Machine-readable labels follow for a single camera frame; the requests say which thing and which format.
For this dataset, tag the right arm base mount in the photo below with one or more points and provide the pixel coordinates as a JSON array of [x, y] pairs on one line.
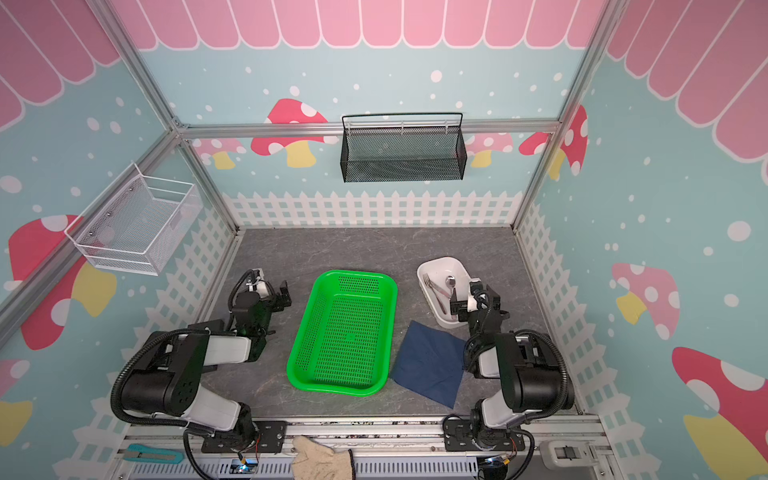
[[466, 435]]

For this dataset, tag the black mesh wall basket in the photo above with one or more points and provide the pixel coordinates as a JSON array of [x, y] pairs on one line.
[[403, 147]]

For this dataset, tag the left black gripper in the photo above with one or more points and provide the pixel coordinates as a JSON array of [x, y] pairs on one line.
[[276, 298]]

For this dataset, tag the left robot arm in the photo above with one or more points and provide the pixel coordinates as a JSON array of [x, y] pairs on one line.
[[160, 385]]

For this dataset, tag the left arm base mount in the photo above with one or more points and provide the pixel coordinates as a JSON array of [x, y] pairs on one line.
[[252, 436]]

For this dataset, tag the green plastic basket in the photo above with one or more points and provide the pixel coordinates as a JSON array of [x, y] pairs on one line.
[[343, 345]]

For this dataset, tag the grey latch plate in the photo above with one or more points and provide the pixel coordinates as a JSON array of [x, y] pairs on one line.
[[562, 454]]

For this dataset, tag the dark blue paper napkin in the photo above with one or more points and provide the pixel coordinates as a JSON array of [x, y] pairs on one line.
[[429, 362]]

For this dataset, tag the white plastic tub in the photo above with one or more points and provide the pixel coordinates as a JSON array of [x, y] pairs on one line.
[[439, 279]]

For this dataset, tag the teal handled tool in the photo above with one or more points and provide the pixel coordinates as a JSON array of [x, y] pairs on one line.
[[145, 454]]

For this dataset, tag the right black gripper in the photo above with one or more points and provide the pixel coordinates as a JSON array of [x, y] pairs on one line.
[[477, 297]]

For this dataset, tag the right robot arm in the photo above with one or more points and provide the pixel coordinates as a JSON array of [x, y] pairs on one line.
[[534, 382]]

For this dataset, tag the white wire wall basket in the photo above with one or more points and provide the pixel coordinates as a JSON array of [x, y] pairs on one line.
[[136, 226]]

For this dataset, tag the beige work glove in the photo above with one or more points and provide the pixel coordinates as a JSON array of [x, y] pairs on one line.
[[314, 461]]

